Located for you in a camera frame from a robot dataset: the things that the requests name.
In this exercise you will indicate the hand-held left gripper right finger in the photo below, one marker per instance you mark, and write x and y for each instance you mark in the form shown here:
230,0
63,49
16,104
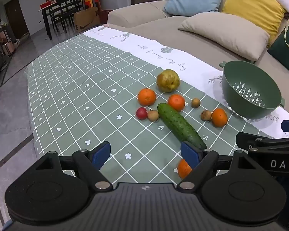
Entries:
189,155

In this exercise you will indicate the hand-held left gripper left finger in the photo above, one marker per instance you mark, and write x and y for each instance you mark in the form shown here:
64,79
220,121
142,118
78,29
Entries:
101,155

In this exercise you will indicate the orange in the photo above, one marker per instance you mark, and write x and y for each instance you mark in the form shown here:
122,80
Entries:
147,97
176,102
183,169
219,117

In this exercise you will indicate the green cucumber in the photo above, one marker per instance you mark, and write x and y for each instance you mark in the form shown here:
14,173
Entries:
180,125

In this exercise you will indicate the brown longan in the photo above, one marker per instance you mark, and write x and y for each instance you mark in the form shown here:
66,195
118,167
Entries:
206,115
153,115

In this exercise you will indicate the small red tomato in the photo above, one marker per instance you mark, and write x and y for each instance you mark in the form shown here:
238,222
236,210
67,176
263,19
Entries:
141,113

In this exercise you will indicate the green plastic colander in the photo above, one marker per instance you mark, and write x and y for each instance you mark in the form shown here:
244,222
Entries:
243,77

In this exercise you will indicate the yellow-green pear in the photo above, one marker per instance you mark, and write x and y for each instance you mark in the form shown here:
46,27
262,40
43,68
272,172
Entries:
168,80

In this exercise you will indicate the small brown-green kiwi berry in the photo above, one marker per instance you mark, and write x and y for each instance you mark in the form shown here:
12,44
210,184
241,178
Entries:
195,102

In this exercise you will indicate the green checked tablecloth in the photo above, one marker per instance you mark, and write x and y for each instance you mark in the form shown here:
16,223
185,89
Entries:
86,89

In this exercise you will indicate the dark green pillow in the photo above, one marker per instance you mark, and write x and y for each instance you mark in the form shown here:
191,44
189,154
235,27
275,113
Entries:
286,48

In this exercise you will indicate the beige pillow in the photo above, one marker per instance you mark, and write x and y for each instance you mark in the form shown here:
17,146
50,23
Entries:
226,33

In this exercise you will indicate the yellow pillow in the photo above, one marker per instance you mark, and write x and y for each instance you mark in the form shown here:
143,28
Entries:
252,9

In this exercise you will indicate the beige sofa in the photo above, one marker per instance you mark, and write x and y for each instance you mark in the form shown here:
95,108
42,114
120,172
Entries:
159,26

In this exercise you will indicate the brown paper bag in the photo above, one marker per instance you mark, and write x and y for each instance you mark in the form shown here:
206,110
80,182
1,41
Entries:
85,20

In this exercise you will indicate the metal storage rack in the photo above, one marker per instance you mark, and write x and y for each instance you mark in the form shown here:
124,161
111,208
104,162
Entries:
3,41

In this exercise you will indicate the black dining chair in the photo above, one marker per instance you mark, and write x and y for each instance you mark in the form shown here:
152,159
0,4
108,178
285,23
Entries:
63,7

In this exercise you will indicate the stacked colourful stools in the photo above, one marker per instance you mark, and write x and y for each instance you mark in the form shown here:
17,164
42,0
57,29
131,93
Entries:
91,2

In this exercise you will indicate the dark dining table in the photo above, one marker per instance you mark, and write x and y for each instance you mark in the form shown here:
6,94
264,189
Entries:
44,10

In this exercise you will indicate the red box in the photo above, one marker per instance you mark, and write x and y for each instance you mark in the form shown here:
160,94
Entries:
47,4

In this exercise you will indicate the brown door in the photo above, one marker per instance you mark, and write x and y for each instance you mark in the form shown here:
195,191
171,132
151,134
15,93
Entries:
15,19

